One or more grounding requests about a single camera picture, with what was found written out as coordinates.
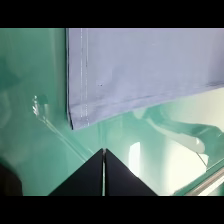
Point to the silver frame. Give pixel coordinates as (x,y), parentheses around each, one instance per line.
(208,185)

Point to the purple T-shirt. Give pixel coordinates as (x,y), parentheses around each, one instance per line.
(140,66)

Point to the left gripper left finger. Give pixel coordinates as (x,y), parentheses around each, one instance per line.
(88,178)

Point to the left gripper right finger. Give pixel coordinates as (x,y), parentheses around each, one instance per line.
(121,180)

